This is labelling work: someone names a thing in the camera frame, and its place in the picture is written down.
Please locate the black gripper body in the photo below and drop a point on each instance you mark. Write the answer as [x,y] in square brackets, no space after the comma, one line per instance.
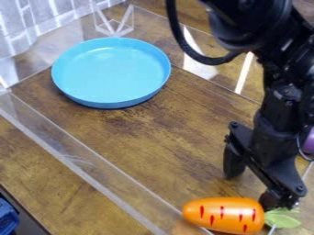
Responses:
[268,152]

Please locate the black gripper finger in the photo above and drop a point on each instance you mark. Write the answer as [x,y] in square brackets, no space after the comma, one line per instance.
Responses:
[234,164]
[272,200]

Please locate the orange toy carrot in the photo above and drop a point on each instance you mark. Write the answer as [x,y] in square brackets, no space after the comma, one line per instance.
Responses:
[236,215]

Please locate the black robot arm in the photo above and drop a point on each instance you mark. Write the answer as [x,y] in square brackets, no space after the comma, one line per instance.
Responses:
[268,28]

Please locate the purple toy eggplant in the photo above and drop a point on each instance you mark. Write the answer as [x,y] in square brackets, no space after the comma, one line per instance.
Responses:
[307,148]

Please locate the blue plastic plate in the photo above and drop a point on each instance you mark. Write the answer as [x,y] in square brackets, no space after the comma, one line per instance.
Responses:
[111,72]

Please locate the blue object at corner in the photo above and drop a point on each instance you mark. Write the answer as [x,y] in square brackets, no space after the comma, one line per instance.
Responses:
[9,219]

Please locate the clear acrylic enclosure wall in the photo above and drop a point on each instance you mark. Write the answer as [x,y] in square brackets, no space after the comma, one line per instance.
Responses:
[111,171]

